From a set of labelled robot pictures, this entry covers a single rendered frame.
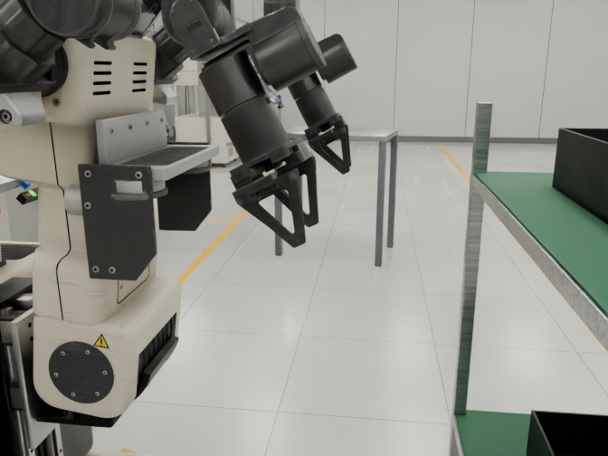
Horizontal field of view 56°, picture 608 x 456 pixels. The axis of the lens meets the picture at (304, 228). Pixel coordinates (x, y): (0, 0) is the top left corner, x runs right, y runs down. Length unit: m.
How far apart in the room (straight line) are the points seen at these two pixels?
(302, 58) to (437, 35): 9.43
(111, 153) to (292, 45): 0.34
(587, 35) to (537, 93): 1.11
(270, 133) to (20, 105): 0.28
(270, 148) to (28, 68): 0.28
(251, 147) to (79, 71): 0.29
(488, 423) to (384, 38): 8.81
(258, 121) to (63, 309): 0.45
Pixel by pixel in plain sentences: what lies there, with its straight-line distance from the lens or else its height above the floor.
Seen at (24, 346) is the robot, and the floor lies 0.74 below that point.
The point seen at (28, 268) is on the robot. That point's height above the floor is 0.80.
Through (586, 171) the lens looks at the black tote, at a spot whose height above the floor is 1.01.
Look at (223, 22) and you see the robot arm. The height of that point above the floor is 1.21.
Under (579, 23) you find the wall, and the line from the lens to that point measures 10.44.
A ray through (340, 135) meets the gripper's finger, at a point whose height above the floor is 1.06.
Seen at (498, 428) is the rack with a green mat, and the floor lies 0.35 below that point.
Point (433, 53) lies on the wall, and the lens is 9.98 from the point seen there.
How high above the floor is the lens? 1.16
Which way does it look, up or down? 15 degrees down
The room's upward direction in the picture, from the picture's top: straight up
